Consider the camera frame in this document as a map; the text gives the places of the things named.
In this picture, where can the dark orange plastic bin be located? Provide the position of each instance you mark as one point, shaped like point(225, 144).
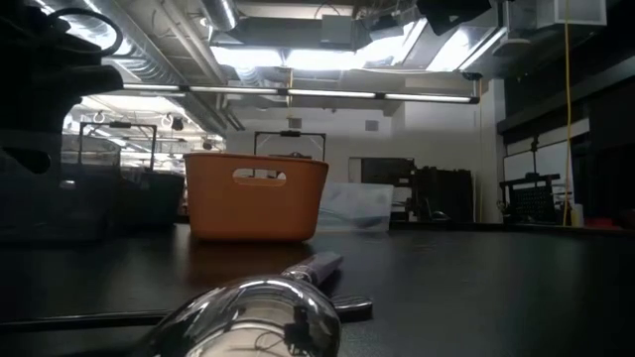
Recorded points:
point(223, 213)

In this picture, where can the black metal spoon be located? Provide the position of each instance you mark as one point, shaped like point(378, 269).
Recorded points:
point(352, 307)

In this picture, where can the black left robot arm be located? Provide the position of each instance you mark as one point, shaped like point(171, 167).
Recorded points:
point(30, 39)

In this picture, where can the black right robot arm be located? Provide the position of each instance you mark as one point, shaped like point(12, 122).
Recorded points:
point(451, 12)

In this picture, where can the black translucent plastic bin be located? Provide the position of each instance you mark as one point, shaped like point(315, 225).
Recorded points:
point(74, 208)

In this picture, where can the blue-grey plastic bin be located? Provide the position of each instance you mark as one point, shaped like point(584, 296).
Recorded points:
point(154, 198)

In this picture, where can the bright ceiling light panel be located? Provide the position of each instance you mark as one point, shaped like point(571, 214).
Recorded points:
point(248, 57)

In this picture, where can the long ceiling light strip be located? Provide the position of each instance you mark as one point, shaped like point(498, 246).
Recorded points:
point(327, 93)

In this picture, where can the clear plastic bin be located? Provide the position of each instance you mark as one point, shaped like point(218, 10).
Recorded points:
point(357, 198)

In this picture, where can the black cabinet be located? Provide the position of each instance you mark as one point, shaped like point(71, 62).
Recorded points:
point(441, 196)

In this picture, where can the black equipment cart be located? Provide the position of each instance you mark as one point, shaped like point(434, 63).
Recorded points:
point(533, 201)

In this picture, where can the black background gantry frame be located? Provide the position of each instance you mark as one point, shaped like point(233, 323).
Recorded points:
point(119, 125)
point(290, 133)

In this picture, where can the silver ventilation duct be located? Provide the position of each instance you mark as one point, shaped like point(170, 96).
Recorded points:
point(220, 15)

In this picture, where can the dark wall screen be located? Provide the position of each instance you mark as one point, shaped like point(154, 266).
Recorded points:
point(387, 171)

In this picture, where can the black metal table frame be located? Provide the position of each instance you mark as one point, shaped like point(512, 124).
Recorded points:
point(496, 227)

